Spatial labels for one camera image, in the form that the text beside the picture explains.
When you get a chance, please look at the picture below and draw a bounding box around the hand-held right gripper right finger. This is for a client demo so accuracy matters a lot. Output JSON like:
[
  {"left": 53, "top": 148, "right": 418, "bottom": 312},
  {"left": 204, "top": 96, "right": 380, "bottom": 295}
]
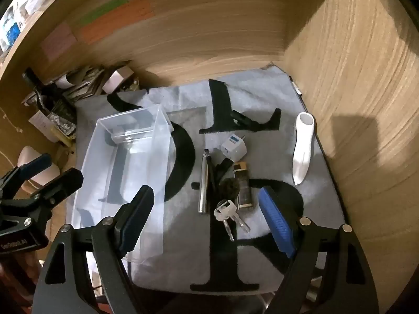
[{"left": 258, "top": 186, "right": 380, "bottom": 314}]

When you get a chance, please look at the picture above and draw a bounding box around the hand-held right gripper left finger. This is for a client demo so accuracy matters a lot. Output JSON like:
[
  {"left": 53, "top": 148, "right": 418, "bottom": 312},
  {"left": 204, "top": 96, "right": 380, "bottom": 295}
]
[{"left": 36, "top": 185, "right": 155, "bottom": 314}]

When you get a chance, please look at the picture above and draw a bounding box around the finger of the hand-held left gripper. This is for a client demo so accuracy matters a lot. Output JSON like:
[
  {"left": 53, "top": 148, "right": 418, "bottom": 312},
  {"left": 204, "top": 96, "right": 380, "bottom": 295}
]
[
  {"left": 20, "top": 168, "right": 84, "bottom": 216},
  {"left": 0, "top": 153, "right": 52, "bottom": 200}
]

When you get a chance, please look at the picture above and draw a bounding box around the black and gold lighter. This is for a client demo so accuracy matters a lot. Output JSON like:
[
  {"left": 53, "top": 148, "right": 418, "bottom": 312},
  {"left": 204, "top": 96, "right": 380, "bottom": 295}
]
[{"left": 233, "top": 162, "right": 254, "bottom": 209}]

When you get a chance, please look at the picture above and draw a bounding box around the clear plastic box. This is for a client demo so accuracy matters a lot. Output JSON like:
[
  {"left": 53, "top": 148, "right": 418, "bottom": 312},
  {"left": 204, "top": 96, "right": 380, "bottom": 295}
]
[{"left": 67, "top": 104, "right": 174, "bottom": 265}]

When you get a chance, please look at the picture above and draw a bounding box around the dark fuzzy pom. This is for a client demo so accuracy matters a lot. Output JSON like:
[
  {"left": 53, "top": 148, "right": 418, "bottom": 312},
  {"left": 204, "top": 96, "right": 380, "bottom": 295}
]
[{"left": 219, "top": 178, "right": 239, "bottom": 201}]

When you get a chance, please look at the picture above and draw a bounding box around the small black clip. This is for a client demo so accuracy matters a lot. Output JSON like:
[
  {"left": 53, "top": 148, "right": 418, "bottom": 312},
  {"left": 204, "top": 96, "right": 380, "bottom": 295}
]
[{"left": 191, "top": 157, "right": 234, "bottom": 191}]

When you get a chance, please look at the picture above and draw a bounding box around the white plastic handle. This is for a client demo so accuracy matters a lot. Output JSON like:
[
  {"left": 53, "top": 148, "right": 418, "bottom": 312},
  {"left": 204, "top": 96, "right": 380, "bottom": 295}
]
[{"left": 292, "top": 112, "right": 315, "bottom": 186}]

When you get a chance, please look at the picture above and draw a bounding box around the silver metal tube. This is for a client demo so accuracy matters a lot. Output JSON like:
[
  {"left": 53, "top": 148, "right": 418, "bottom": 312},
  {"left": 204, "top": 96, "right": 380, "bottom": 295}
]
[{"left": 197, "top": 149, "right": 213, "bottom": 214}]

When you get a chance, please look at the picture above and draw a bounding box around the white plug adapter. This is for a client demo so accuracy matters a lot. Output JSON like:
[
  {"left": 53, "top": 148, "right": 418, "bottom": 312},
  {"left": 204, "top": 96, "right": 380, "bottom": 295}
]
[{"left": 219, "top": 134, "right": 248, "bottom": 161}]

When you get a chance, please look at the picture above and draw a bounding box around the beige rounded object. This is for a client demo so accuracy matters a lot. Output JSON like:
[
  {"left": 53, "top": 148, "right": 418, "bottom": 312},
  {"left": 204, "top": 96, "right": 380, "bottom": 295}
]
[{"left": 16, "top": 147, "right": 61, "bottom": 187}]

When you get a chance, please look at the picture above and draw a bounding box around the white paper tag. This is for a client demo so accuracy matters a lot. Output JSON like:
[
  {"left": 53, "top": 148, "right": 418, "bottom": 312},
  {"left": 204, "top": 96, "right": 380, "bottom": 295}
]
[{"left": 28, "top": 110, "right": 54, "bottom": 134}]

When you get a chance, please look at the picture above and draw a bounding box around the silver foil packet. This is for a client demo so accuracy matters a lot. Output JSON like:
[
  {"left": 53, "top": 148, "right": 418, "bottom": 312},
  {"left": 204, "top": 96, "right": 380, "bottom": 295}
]
[{"left": 49, "top": 111, "right": 78, "bottom": 138}]

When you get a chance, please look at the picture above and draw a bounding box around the bunch of keys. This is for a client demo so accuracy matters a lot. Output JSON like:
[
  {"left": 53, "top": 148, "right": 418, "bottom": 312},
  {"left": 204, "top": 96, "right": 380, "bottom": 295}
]
[{"left": 213, "top": 199, "right": 251, "bottom": 243}]

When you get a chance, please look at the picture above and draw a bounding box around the black bottle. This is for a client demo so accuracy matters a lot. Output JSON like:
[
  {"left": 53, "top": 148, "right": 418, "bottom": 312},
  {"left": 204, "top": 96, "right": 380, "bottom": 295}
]
[{"left": 22, "top": 68, "right": 66, "bottom": 113}]

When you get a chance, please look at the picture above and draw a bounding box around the pile of papers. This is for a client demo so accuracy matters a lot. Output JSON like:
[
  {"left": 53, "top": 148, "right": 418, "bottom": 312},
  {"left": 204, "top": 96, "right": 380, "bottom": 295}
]
[{"left": 52, "top": 63, "right": 112, "bottom": 103}]

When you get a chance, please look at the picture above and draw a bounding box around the long black clip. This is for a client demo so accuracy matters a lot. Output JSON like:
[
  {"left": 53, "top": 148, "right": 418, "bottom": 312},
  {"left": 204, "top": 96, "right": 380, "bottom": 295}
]
[{"left": 229, "top": 109, "right": 262, "bottom": 130}]

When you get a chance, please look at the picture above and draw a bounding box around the grey mat with black letters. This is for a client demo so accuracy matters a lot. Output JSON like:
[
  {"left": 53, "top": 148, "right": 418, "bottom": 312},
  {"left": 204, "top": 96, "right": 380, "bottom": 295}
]
[{"left": 65, "top": 65, "right": 348, "bottom": 293}]

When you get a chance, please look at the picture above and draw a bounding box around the pink sticky note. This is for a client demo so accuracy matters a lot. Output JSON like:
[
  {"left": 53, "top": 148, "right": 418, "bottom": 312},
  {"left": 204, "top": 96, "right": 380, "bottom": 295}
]
[{"left": 41, "top": 23, "right": 77, "bottom": 61}]

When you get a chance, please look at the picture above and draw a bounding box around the blue photo card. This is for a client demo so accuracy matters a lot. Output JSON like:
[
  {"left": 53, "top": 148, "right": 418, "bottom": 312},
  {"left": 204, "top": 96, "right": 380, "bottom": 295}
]
[{"left": 0, "top": 3, "right": 25, "bottom": 51}]

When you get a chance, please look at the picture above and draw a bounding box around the orange sticky note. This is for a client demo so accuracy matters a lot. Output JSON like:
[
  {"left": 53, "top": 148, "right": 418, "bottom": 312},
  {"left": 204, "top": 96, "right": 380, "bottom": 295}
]
[{"left": 79, "top": 0, "right": 154, "bottom": 44}]

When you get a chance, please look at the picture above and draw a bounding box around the green sticky note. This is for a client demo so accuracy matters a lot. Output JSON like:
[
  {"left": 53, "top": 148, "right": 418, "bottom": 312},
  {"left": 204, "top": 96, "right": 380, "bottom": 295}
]
[{"left": 74, "top": 0, "right": 130, "bottom": 27}]

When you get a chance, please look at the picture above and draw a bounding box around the white cable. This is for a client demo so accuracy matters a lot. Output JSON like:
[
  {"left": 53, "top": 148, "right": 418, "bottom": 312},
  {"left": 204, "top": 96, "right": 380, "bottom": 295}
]
[{"left": 0, "top": 111, "right": 25, "bottom": 134}]

